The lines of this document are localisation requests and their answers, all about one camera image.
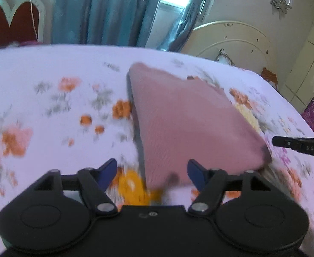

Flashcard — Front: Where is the floral cushion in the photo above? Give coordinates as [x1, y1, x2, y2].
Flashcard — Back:
[217, 48, 236, 66]

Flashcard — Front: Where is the cream wardrobe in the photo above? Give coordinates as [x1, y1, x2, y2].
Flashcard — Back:
[277, 3, 314, 114]

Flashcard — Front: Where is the pink garment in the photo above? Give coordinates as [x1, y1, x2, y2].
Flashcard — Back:
[126, 62, 273, 191]

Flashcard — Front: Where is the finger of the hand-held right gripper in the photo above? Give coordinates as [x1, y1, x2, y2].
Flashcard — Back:
[271, 136, 314, 159]

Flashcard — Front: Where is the tied teal curtain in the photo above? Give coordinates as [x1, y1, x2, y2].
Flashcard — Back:
[169, 0, 222, 52]

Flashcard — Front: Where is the white cable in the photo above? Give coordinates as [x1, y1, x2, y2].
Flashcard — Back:
[29, 0, 39, 43]

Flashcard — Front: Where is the wall lamp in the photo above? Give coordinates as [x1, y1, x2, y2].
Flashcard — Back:
[270, 0, 293, 16]

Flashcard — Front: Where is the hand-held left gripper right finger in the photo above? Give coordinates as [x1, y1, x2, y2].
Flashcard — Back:
[187, 159, 270, 215]

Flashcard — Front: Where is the window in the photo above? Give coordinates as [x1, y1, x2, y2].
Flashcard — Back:
[146, 0, 197, 50]

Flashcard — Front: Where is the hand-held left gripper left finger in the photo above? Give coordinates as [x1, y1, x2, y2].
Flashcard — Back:
[34, 158, 118, 215]

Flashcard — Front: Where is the orange cushion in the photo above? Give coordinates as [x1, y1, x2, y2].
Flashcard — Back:
[261, 67, 278, 89]

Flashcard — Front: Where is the red and white headboard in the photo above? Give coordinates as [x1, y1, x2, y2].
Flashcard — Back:
[0, 0, 46, 52]

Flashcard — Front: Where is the cream headboard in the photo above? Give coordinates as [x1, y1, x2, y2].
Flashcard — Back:
[181, 20, 273, 73]

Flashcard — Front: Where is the floral bedsheet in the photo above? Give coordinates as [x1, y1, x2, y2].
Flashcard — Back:
[0, 43, 314, 257]

